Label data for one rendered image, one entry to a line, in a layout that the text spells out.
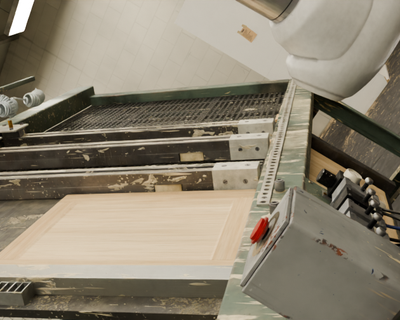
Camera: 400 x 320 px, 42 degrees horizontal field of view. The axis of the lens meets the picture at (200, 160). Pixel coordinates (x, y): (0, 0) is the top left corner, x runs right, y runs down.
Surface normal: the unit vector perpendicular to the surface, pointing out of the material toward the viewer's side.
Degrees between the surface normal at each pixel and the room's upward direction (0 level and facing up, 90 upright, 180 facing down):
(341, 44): 105
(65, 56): 90
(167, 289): 90
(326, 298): 90
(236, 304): 55
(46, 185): 90
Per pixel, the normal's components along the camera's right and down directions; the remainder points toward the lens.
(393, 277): 0.47, -0.80
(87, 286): -0.22, 0.33
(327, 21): 0.08, 0.42
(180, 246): -0.11, -0.95
